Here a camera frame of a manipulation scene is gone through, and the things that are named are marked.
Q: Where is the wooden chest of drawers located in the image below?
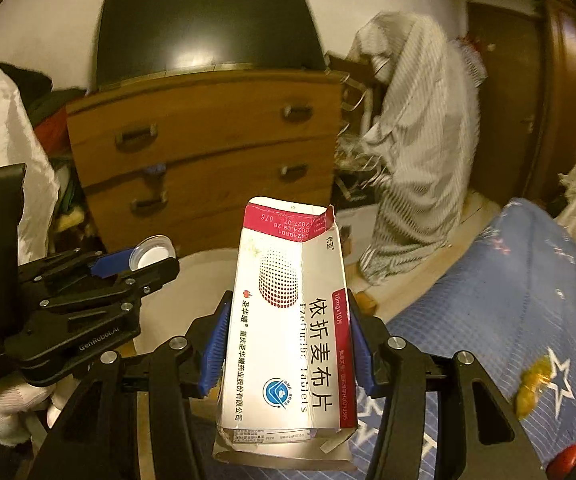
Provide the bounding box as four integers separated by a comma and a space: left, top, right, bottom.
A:
66, 70, 347, 257

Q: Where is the yellow snack wrapper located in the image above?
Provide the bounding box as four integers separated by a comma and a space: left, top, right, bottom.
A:
514, 355, 555, 419

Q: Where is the blue star bedsheet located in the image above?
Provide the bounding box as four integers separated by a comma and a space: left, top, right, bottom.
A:
348, 199, 576, 480

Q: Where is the tangle of white cables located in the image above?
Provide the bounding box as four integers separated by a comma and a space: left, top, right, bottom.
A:
335, 130, 389, 202

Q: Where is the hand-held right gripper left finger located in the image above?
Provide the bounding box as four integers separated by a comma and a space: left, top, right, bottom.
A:
26, 290, 235, 480

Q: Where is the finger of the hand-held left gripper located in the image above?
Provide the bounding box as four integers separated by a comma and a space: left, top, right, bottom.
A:
42, 257, 180, 314
18, 248, 137, 294

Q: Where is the striped cloth cover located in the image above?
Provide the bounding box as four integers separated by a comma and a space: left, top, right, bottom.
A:
345, 11, 484, 287

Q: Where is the wooden bed frame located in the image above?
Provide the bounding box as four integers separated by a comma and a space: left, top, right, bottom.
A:
355, 290, 379, 317

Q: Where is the red round cap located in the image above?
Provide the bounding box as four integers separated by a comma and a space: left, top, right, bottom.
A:
548, 442, 576, 479

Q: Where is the black flat screen television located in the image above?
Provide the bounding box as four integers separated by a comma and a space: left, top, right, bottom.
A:
88, 0, 329, 95

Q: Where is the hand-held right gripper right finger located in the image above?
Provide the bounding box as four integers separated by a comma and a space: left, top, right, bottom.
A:
345, 287, 549, 480

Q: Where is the dark wooden door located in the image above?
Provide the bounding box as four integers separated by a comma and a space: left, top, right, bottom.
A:
465, 1, 552, 197

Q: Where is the white printed cardboard box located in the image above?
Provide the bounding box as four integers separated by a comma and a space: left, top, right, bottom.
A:
340, 205, 383, 266

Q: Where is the white medicine box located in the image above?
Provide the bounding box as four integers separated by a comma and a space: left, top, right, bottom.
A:
212, 196, 359, 472

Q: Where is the wooden chair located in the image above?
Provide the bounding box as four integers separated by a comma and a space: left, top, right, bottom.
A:
325, 52, 385, 111

